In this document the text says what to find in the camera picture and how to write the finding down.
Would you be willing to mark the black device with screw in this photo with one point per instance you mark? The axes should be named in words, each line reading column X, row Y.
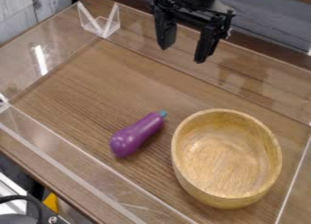
column 32, row 217

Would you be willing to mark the purple toy eggplant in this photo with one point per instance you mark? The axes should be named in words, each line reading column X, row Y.
column 127, row 140

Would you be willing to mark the brown wooden bowl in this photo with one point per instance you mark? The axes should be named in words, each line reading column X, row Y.
column 226, row 158

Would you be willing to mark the clear acrylic tray enclosure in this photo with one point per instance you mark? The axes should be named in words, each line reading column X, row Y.
column 75, row 88

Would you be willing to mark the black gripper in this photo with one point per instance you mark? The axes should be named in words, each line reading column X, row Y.
column 197, row 13

